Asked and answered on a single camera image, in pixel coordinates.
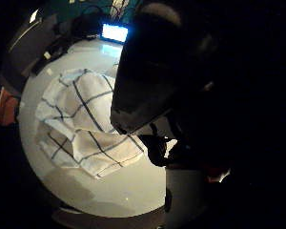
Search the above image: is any red-orange object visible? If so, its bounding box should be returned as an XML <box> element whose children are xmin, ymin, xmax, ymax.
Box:
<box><xmin>0</xmin><ymin>86</ymin><xmax>21</xmax><ymax>128</ymax></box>

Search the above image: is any black power strip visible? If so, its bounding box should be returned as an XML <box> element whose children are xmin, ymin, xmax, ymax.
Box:
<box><xmin>31</xmin><ymin>35</ymin><xmax>73</xmax><ymax>76</ymax></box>

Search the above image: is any white blue-checked cloth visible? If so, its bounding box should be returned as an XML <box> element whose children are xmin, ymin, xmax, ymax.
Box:
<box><xmin>33</xmin><ymin>68</ymin><xmax>148</xmax><ymax>179</ymax></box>

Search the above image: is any black chair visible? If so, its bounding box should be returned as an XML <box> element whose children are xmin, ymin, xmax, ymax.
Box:
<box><xmin>1</xmin><ymin>12</ymin><xmax>59</xmax><ymax>84</ymax></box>

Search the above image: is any black bag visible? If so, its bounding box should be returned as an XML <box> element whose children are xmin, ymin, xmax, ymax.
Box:
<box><xmin>68</xmin><ymin>11</ymin><xmax>103</xmax><ymax>41</ymax></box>

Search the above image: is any open laptop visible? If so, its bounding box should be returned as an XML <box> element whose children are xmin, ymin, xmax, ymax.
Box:
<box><xmin>99</xmin><ymin>22</ymin><xmax>131</xmax><ymax>45</ymax></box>

